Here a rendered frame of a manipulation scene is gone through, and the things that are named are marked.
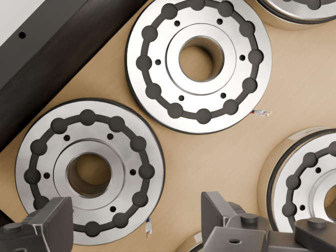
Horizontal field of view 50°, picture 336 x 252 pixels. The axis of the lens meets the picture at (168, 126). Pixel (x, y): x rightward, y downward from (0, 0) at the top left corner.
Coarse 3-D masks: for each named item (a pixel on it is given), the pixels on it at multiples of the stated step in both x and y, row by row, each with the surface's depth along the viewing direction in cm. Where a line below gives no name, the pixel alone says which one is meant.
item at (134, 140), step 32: (32, 128) 24; (64, 128) 25; (96, 128) 24; (128, 128) 25; (32, 160) 24; (128, 160) 25; (160, 160) 25; (32, 192) 24; (128, 192) 25; (160, 192) 25; (96, 224) 25; (128, 224) 25
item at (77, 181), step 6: (78, 156) 27; (72, 162) 25; (72, 168) 26; (72, 174) 26; (78, 174) 27; (72, 180) 25; (78, 180) 26; (108, 180) 27; (78, 186) 25; (84, 186) 26; (90, 186) 27; (96, 186) 27; (102, 186) 26; (84, 192) 25; (90, 192) 25; (96, 192) 25
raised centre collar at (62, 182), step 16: (80, 144) 24; (96, 144) 24; (64, 160) 24; (112, 160) 24; (64, 176) 24; (112, 176) 24; (64, 192) 24; (80, 192) 25; (112, 192) 24; (80, 208) 24; (96, 208) 24
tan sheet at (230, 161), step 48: (192, 48) 28; (288, 48) 28; (96, 96) 27; (288, 96) 28; (192, 144) 28; (240, 144) 28; (0, 192) 27; (192, 192) 28; (240, 192) 29; (144, 240) 28
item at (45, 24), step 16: (48, 0) 17; (64, 0) 17; (80, 0) 17; (32, 16) 17; (48, 16) 17; (64, 16) 17; (16, 32) 17; (32, 32) 17; (48, 32) 17; (0, 48) 17; (16, 48) 17; (32, 48) 17; (0, 64) 17; (16, 64) 17; (0, 80) 17
